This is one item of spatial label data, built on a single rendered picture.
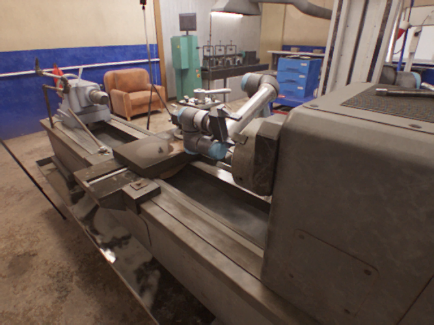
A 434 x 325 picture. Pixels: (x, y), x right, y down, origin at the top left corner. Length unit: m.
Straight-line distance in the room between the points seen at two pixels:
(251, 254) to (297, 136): 0.48
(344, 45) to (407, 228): 1.46
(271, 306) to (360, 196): 0.41
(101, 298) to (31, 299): 0.45
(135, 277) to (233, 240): 0.65
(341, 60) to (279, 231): 1.40
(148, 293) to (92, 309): 0.61
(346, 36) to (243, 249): 1.43
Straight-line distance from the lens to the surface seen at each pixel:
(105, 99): 1.74
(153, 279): 1.30
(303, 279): 0.61
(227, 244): 0.82
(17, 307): 2.06
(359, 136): 0.41
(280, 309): 0.72
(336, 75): 1.79
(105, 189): 1.10
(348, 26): 1.78
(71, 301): 1.90
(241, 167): 0.70
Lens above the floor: 1.45
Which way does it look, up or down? 29 degrees down
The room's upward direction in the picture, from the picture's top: straight up
